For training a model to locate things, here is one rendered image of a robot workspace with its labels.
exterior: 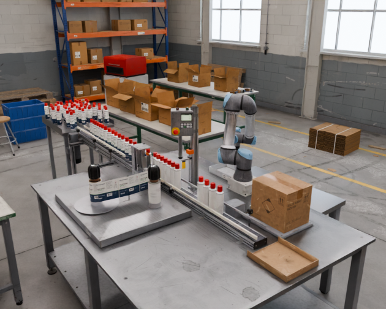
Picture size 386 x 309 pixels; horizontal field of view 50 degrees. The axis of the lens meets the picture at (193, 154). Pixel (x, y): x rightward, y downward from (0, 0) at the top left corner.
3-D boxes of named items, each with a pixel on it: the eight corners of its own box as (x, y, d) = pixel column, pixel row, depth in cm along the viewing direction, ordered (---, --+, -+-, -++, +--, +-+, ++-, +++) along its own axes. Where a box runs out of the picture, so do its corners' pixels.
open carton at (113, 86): (99, 105, 616) (97, 80, 603) (124, 100, 644) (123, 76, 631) (113, 110, 588) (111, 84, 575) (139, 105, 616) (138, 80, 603)
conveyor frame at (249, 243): (124, 167, 368) (124, 161, 366) (135, 164, 374) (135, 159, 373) (253, 250, 243) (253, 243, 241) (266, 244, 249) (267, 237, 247)
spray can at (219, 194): (214, 213, 275) (214, 185, 268) (219, 211, 277) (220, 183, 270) (219, 216, 271) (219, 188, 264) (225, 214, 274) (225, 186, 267)
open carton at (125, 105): (111, 111, 580) (109, 85, 567) (136, 106, 609) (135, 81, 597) (127, 116, 554) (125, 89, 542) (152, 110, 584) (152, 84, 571)
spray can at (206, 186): (201, 206, 284) (201, 179, 277) (207, 204, 287) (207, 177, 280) (206, 209, 280) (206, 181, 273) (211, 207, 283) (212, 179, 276)
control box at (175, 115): (171, 132, 310) (171, 108, 304) (193, 132, 311) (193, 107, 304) (171, 136, 301) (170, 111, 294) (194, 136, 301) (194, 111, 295)
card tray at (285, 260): (246, 255, 237) (247, 250, 236) (277, 241, 251) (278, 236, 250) (286, 282, 214) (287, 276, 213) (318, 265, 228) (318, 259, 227)
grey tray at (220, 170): (209, 171, 357) (209, 166, 355) (226, 166, 368) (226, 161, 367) (230, 181, 337) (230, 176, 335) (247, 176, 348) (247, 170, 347)
